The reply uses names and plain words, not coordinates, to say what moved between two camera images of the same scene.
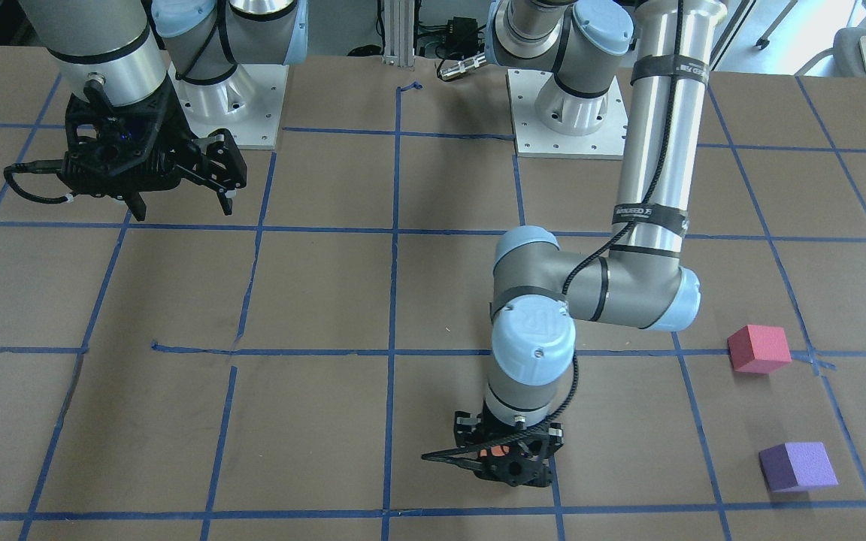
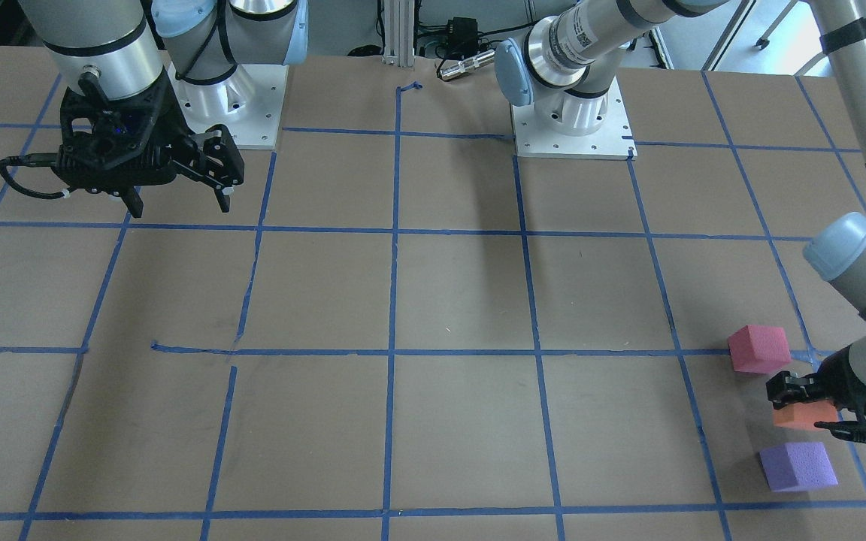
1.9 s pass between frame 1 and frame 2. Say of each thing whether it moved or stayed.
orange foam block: moved
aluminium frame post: stayed
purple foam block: stayed
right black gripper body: stayed
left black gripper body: moved
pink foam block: stayed
